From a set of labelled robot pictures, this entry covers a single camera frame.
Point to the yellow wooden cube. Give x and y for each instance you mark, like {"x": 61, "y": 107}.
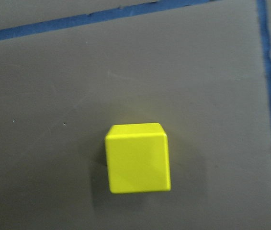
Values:
{"x": 137, "y": 158}

